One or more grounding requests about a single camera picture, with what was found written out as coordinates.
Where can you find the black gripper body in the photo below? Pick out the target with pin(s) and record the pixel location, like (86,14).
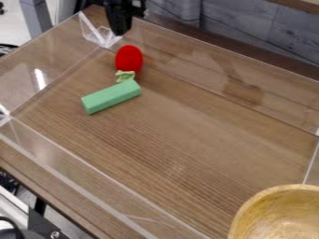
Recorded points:
(121,11)

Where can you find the red plush strawberry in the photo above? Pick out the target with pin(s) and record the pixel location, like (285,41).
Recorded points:
(129,62)

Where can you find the green rectangular block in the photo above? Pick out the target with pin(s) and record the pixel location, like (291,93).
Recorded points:
(110,96)

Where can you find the black table leg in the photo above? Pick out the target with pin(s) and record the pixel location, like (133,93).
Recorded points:
(41,207)

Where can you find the wooden bowl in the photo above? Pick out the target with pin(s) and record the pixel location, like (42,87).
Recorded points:
(282,212)

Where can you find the clear acrylic tray wall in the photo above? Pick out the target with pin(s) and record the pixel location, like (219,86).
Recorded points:
(162,166)

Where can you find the black metal bracket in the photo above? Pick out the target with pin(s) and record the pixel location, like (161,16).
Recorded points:
(41,225)

